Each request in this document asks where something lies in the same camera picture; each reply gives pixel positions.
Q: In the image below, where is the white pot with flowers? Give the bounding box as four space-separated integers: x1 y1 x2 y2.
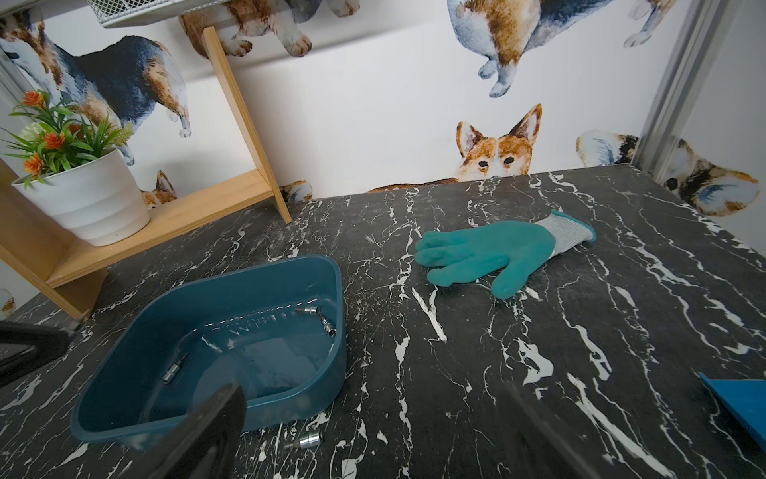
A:
5 90 150 247

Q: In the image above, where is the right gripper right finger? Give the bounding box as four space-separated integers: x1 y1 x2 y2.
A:
499 382 598 478

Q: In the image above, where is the teal plastic storage box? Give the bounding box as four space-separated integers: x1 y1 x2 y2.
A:
70 255 346 450

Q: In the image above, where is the white wire basket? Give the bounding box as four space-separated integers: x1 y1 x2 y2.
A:
88 0 225 28

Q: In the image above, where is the silver bit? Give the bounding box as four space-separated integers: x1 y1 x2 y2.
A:
283 431 323 450
163 353 188 385
294 305 337 337

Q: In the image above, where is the blue plastic dustpan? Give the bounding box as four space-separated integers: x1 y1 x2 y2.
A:
698 372 765 450

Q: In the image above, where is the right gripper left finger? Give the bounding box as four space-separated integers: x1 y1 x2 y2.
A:
134 383 247 478

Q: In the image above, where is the green work glove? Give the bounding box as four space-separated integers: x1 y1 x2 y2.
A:
415 211 596 301

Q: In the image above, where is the wooden shelf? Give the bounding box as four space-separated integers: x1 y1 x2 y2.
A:
1 27 291 319

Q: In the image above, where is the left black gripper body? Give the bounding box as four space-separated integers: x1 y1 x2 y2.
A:
1 319 78 387

